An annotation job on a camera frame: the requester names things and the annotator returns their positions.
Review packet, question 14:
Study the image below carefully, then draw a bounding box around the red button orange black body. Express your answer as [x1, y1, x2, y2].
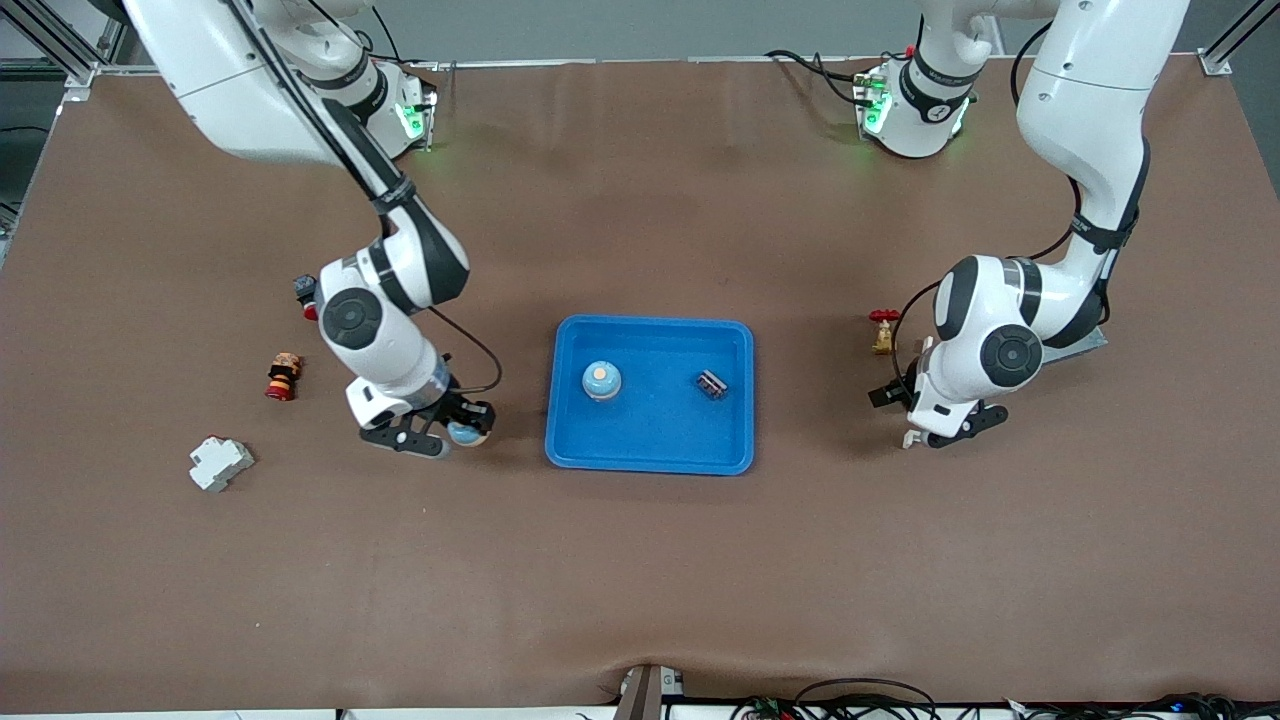
[264, 351, 304, 403]

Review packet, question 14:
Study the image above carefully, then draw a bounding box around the black cable bundle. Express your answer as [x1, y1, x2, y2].
[1010, 692, 1280, 720]

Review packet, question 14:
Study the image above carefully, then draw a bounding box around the aluminium frame strut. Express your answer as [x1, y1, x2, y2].
[0, 0, 126, 101]
[1198, 0, 1280, 77]

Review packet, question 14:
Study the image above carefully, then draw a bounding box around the grey brown camera post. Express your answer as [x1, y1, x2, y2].
[612, 664, 666, 720]

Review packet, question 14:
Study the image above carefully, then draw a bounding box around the black cable loop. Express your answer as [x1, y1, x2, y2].
[793, 678, 941, 720]

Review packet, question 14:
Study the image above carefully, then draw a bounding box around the grey metal box module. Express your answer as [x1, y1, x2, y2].
[1040, 322, 1110, 353]

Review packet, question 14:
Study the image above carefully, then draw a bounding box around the blue plastic tray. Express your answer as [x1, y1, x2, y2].
[545, 315, 756, 477]

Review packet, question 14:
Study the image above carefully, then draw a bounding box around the brown table mat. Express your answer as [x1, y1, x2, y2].
[0, 57, 1280, 713]

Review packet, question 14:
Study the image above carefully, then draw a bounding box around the white circuit breaker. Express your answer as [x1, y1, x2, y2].
[188, 436, 257, 494]

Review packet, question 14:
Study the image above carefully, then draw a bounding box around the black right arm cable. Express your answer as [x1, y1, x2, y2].
[228, 0, 504, 399]

